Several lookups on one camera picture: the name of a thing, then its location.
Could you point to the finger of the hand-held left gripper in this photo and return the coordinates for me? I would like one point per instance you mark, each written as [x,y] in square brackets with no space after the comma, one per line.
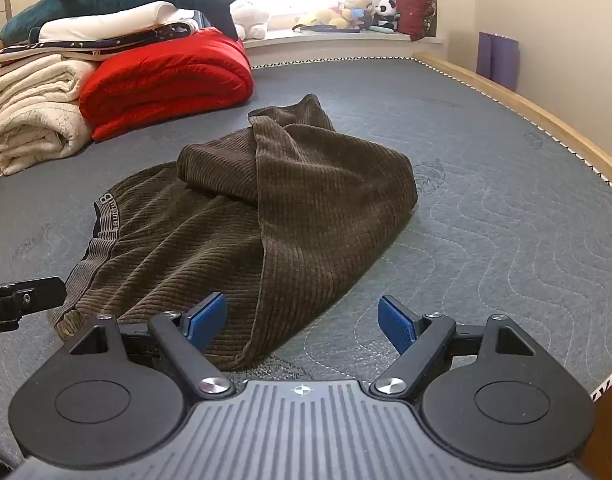
[31,299]

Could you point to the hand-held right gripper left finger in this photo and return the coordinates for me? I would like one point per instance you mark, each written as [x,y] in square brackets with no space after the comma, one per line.
[206,321]

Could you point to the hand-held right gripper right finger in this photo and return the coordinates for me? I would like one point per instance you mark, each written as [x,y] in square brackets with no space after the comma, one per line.
[396,324]

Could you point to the grey quilted mattress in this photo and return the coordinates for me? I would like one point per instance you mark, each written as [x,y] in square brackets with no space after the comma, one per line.
[486,210]

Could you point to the cream fleece folded blanket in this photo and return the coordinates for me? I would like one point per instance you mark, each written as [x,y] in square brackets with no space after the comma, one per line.
[36,135]
[31,82]

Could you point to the red folded quilt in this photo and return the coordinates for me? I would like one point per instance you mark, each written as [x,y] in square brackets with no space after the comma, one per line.
[166,80]

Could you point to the navy star print blanket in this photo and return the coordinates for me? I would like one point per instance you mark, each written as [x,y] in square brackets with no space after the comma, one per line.
[86,46]

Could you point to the purple box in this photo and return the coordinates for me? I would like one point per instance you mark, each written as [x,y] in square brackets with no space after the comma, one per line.
[498,60]

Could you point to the teal shark plush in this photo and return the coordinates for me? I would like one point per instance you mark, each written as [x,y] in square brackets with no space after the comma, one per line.
[86,2]

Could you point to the white bear plush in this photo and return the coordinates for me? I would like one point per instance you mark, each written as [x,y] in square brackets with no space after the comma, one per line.
[250,19]

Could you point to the panda plush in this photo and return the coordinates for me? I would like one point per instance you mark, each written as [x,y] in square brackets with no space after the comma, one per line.
[386,12]

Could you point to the yellow bear plush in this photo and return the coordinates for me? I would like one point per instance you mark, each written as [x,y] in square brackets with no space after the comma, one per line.
[338,12]

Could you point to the dark red cushion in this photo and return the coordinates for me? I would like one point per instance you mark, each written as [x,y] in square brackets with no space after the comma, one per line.
[415,7]

